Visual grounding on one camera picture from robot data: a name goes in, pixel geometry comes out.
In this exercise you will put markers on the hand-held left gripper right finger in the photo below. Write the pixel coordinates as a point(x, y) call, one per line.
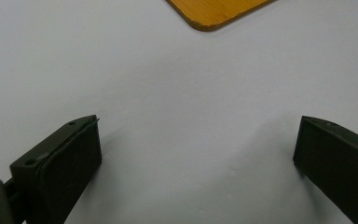
point(338, 161)

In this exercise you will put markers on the small wooden board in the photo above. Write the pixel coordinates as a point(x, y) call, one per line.
point(217, 12)

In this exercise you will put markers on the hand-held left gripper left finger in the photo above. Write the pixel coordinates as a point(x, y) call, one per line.
point(62, 168)

